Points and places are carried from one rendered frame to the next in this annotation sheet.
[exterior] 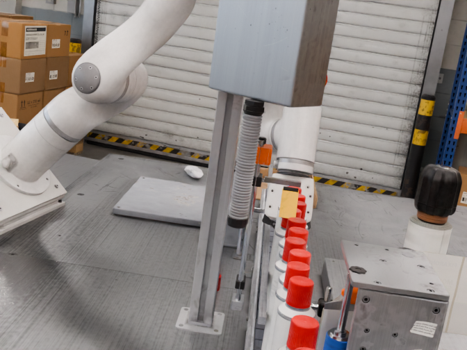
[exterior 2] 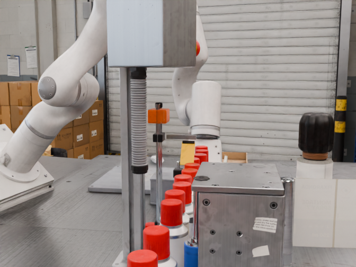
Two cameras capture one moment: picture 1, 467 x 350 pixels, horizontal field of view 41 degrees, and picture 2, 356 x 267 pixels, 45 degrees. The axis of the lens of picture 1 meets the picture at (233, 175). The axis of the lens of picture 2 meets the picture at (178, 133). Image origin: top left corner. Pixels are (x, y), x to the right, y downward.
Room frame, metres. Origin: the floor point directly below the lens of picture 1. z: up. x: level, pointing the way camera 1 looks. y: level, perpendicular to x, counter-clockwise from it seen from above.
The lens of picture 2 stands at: (0.16, -0.19, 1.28)
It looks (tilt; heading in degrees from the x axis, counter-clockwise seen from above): 9 degrees down; 6
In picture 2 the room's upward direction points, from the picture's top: straight up
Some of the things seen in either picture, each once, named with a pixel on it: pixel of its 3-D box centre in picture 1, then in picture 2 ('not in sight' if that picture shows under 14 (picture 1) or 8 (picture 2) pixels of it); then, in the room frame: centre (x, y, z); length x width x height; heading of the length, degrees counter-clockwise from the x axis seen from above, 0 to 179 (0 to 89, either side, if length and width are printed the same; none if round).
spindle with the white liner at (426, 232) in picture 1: (427, 237); (313, 173); (1.22, -0.41, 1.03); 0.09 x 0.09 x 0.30
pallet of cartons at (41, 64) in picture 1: (9, 89); (51, 128); (5.05, 1.90, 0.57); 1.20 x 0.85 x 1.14; 169
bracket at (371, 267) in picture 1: (390, 267); (237, 175); (0.72, -0.20, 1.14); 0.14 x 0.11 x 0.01; 178
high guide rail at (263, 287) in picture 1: (268, 217); not in sight; (1.44, -0.10, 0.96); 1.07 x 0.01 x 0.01; 178
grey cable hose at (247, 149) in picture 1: (245, 164); (139, 121); (0.99, -0.02, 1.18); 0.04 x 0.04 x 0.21
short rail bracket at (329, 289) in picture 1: (324, 314); not in sight; (1.09, -0.21, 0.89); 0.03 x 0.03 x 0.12; 88
